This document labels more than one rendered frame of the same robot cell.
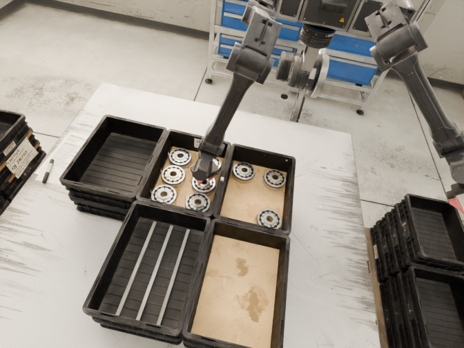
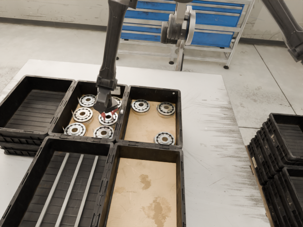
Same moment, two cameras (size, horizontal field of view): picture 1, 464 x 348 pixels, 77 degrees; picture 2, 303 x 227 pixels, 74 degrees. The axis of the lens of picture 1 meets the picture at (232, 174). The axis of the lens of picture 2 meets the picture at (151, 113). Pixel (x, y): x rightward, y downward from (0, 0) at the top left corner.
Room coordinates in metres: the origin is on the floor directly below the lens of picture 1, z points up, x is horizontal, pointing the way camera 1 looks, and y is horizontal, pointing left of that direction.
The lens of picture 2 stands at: (0.03, -0.10, 1.66)
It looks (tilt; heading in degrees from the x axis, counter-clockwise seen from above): 47 degrees down; 359
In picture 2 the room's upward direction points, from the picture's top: 5 degrees clockwise
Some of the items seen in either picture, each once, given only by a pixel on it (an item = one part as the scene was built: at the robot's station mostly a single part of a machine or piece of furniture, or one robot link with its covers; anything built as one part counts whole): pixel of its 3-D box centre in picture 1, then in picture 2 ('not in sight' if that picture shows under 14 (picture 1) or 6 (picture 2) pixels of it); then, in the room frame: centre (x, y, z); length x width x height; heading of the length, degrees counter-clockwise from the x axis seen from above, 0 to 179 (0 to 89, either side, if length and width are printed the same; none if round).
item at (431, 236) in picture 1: (414, 244); (282, 151); (0.95, -1.18, 0.37); 0.40 x 0.30 x 0.45; 0
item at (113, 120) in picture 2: (204, 182); (108, 117); (0.73, 0.11, 0.86); 0.10 x 0.10 x 0.01
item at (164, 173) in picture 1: (173, 175); (82, 114); (0.74, 0.25, 0.86); 0.10 x 0.10 x 0.01
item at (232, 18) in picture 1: (258, 34); (146, 20); (2.67, 0.02, 0.60); 0.72 x 0.03 x 0.56; 90
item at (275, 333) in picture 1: (239, 285); (143, 197); (0.33, -0.10, 0.87); 0.40 x 0.30 x 0.11; 178
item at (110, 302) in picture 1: (155, 265); (67, 189); (0.34, 0.20, 0.87); 0.40 x 0.30 x 0.11; 178
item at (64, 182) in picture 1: (118, 153); (34, 102); (0.75, 0.48, 0.92); 0.40 x 0.30 x 0.02; 178
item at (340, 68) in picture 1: (344, 52); (208, 25); (2.67, -0.78, 0.60); 0.72 x 0.03 x 0.56; 90
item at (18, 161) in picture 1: (22, 157); not in sight; (0.97, 1.26, 0.41); 0.31 x 0.02 x 0.16; 0
